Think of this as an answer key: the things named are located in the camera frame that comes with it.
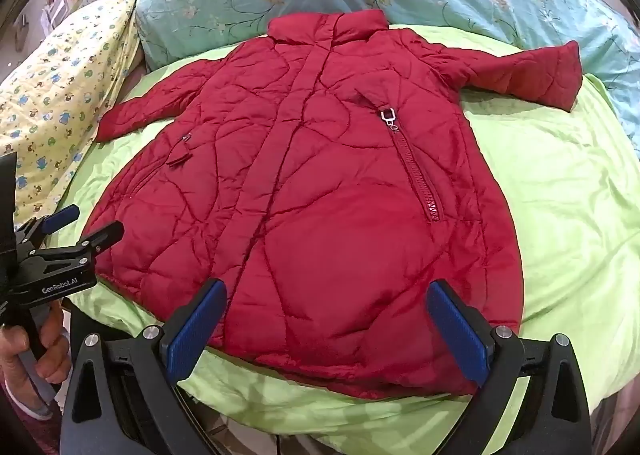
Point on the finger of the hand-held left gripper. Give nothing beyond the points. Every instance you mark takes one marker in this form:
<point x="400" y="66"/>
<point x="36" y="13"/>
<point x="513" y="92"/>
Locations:
<point x="85" y="247"/>
<point x="61" y="217"/>

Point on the person's left hand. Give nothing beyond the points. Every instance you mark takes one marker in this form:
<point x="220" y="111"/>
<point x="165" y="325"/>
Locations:
<point x="52" y="350"/>

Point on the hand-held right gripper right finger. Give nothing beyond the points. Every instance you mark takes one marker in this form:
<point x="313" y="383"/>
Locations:
<point x="457" y="330"/>

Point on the yellow printed blanket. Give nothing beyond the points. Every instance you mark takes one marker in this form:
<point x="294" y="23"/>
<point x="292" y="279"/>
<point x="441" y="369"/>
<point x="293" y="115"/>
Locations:
<point x="60" y="100"/>

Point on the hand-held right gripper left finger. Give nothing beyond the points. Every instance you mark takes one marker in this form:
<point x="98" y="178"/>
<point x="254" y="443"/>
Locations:
<point x="192" y="335"/>

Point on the person's left forearm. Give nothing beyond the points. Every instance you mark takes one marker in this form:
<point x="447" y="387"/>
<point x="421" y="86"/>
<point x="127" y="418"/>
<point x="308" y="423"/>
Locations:
<point x="25" y="430"/>

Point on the red quilted jacket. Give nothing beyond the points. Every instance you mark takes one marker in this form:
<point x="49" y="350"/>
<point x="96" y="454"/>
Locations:
<point x="325" y="195"/>

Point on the light green bed sheet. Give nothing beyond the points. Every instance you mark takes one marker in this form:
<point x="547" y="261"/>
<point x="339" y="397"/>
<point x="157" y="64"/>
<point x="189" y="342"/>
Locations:
<point x="550" y="195"/>

